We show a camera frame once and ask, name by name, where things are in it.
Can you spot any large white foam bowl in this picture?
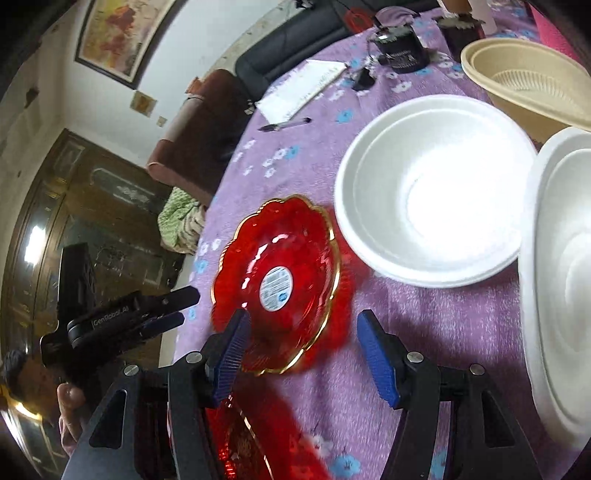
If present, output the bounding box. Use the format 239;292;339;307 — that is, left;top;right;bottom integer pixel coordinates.
518;127;590;449

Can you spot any red glass plate gold rim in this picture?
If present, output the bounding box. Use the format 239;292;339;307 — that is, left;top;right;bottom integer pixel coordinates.
211;195;342;375

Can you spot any medium white foam bowl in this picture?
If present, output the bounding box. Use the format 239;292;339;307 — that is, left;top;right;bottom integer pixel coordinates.
335;94;537;288

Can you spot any person's left hand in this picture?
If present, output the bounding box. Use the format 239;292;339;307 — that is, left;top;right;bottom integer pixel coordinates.
57;383;92;457

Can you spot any dark wooden door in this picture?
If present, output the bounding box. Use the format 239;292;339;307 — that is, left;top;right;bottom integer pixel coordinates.
0;128;187;478

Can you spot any green patterned cloth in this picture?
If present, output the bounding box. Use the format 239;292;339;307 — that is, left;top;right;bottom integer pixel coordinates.
157;187;206;255

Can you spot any brown armchair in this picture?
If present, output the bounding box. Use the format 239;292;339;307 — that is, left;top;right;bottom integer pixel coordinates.
146;69;249;206

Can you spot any black pen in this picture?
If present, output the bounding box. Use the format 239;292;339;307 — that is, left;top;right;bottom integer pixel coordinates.
259;117;311;133

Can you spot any framed painting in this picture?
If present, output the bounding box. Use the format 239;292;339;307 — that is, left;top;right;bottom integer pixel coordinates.
75;0;185;89

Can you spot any white notepad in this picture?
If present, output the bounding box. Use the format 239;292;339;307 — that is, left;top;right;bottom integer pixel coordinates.
256;60;346;124

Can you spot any beige plastic bowl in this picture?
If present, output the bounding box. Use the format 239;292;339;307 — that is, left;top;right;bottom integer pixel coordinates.
461;38;590;143

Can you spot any small black charger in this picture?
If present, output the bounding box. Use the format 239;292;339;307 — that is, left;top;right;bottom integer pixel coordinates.
352;67;376;92

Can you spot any black leather sofa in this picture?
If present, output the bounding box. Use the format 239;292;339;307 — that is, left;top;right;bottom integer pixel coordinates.
235;1;439;102

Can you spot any purple floral tablecloth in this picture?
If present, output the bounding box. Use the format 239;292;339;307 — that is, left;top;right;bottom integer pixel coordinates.
172;6;591;480

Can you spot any black round jar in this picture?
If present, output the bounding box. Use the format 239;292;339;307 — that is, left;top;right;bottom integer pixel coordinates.
370;24;430;74

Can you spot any red bag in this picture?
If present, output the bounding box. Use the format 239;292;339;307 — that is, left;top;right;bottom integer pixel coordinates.
344;7;375;34

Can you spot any dark brown jar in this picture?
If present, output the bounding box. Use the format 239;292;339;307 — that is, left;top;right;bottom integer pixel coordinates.
434;14;485;63

